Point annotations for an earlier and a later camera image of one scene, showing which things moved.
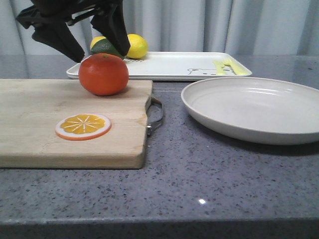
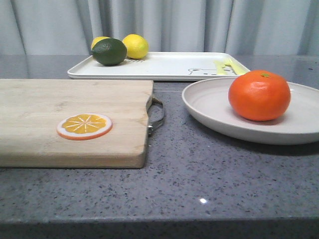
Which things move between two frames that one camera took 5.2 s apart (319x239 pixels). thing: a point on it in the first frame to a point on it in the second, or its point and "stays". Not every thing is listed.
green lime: [104, 46] stays
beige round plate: [268, 110] stays
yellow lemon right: [139, 47] stays
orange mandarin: [103, 74] to [259, 95]
